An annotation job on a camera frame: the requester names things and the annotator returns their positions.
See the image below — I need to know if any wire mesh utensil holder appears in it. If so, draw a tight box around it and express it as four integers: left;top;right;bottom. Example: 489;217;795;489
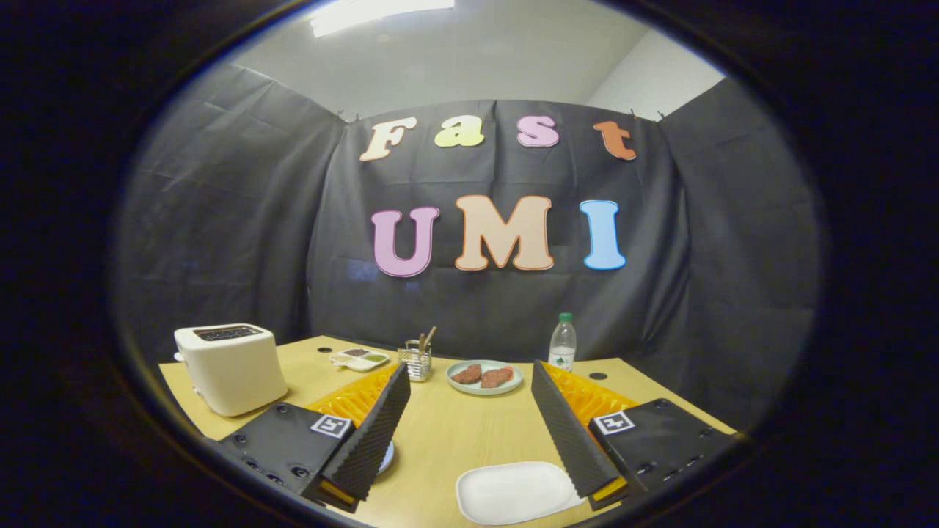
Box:
398;341;433;383

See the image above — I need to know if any cream white toaster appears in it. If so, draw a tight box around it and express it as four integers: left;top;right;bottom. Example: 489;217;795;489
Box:
174;323;289;418

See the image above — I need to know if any white rectangular plate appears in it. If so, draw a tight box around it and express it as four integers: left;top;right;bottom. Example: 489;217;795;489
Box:
456;461;585;526

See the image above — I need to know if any round pale green plate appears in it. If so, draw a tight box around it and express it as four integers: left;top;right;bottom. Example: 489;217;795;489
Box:
446;359;524;397

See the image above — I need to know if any white divided condiment dish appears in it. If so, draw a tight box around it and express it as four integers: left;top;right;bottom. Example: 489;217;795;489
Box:
329;348;390;373

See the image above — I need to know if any clear water bottle green cap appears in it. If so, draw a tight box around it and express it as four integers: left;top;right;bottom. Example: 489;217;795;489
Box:
548;313;578;373

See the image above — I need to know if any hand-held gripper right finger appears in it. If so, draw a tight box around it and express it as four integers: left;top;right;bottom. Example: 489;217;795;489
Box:
530;359;742;513

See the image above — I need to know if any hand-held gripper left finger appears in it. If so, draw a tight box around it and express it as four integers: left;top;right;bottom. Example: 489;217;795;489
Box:
219;362;413;514

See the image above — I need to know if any black backdrop cloth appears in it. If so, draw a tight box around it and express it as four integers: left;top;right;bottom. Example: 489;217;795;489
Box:
110;62;819;433

